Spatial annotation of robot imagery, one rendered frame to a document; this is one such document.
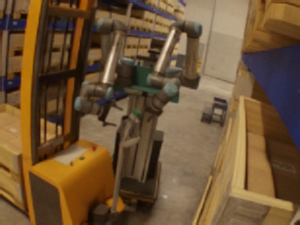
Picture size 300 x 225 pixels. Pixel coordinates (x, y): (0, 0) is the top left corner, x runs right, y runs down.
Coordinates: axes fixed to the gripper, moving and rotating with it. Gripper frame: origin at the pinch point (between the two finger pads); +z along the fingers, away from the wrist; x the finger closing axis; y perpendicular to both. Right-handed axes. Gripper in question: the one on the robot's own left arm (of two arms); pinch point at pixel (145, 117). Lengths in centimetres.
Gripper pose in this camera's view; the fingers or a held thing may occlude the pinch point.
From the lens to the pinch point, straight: 182.8
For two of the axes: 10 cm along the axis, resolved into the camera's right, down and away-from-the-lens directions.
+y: 1.0, 7.6, -6.5
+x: 8.4, 2.9, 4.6
